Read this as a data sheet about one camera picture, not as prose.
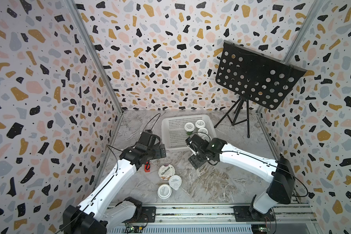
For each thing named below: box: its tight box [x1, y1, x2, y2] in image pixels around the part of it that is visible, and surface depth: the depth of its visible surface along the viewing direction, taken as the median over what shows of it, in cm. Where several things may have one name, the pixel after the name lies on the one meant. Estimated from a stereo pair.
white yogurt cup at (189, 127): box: [184, 121, 195, 136], surface depth 103 cm
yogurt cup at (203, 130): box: [197, 127, 209, 135], surface depth 102 cm
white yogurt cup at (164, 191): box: [156, 183, 173, 200], surface depth 77 cm
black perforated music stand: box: [213, 39, 308, 138], surface depth 78 cm
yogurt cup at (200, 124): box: [195, 119, 206, 129], surface depth 105 cm
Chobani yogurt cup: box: [157, 163, 176, 181], surface depth 85 cm
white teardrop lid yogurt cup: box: [168, 174, 182, 191], surface depth 81 cm
